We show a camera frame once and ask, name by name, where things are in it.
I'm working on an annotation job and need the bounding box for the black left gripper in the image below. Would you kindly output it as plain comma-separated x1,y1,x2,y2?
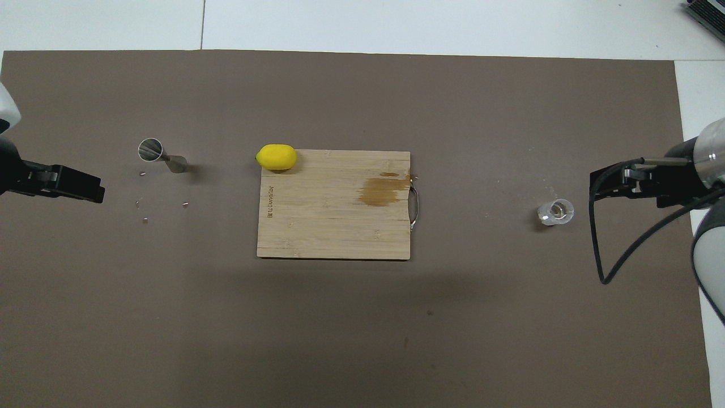
0,135,106,204

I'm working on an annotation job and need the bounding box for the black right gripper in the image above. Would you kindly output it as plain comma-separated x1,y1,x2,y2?
590,139,709,208

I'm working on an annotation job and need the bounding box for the small clear glass cup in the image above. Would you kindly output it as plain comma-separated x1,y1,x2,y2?
537,198,575,227

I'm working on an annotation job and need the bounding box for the steel jigger cup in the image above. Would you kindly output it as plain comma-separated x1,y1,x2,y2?
138,138,189,174

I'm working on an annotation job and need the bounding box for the grey ribbed device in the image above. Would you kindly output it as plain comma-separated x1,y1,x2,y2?
681,0,725,33

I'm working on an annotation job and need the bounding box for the yellow lemon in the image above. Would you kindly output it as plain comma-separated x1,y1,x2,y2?
255,144,298,172

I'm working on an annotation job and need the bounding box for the wooden cutting board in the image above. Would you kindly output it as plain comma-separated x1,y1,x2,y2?
257,149,421,261

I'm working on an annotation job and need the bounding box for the large brown table mat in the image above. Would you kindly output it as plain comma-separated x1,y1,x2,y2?
0,50,713,408

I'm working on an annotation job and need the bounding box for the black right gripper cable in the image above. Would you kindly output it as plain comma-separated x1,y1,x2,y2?
588,158,725,285

